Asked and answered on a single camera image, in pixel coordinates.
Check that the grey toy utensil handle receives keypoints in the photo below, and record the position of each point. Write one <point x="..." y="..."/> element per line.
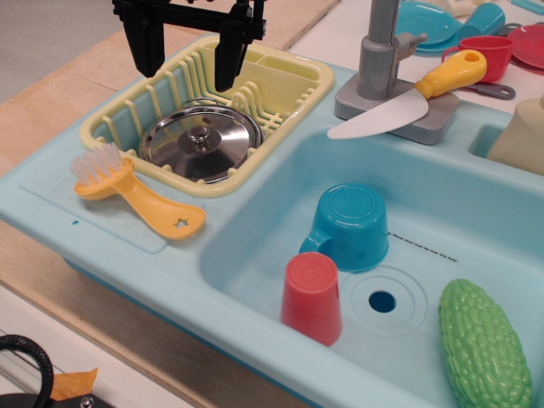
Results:
<point x="492" y="90"/>

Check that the toy knife yellow handle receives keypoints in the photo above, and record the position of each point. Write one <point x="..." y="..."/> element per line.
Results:
<point x="463" y="68"/>

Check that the blue plastic cup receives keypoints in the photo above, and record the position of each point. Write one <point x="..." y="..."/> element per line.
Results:
<point x="486" y="20"/>

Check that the yellow plastic dish rack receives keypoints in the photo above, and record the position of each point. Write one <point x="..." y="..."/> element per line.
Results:
<point x="275" y="88"/>

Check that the red plastic cup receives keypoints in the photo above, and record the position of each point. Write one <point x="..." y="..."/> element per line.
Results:
<point x="310" y="300"/>

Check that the cream plastic bottle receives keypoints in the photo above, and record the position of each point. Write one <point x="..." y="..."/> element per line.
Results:
<point x="520" y="144"/>

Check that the orange tape piece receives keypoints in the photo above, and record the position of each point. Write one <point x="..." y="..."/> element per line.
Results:
<point x="70" y="385"/>

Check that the light blue toy sink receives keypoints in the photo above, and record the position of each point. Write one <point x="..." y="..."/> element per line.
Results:
<point x="451" y="214"/>

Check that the red plastic mug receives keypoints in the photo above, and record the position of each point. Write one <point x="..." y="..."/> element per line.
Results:
<point x="497" y="51"/>

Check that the steel pot lid with knob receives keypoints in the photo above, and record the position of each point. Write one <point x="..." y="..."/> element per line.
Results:
<point x="200" y="142"/>

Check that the grey toy faucet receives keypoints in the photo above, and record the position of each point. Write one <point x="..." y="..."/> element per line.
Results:
<point x="376" y="81"/>

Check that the red plastic plate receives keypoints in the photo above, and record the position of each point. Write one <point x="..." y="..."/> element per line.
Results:
<point x="528" y="44"/>

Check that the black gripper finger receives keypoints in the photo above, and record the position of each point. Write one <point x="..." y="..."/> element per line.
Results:
<point x="234" y="37"/>
<point x="145" y="37"/>

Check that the teal plastic plate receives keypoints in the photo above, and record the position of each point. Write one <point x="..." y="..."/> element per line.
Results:
<point x="418" y="18"/>

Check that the blue plastic mug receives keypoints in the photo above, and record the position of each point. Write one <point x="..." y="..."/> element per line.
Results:
<point x="350" y="227"/>

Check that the black gripper body bar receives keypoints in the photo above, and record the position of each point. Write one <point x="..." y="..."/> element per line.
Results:
<point x="190" y="16"/>

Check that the yellow dish brush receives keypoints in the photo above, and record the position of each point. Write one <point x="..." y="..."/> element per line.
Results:
<point x="102" y="173"/>

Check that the green toy bitter gourd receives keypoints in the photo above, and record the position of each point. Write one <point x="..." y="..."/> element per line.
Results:
<point x="483" y="356"/>

